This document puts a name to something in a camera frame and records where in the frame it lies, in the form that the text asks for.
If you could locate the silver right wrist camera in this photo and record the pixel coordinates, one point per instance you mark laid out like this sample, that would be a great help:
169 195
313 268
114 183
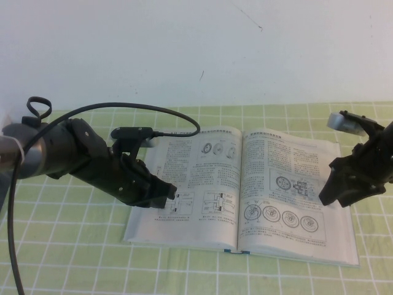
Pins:
344 124

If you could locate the dark grey object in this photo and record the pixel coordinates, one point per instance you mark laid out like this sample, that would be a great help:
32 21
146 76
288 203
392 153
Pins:
3 196

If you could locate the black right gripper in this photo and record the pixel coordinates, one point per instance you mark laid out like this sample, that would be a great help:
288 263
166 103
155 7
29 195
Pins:
362 166

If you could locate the green white checked tablecloth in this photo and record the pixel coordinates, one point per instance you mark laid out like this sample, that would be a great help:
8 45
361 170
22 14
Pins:
76 246

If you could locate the book with diagrams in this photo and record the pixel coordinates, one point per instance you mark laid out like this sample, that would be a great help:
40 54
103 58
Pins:
215 172

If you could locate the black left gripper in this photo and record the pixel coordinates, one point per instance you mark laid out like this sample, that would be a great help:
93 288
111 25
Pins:
126 178

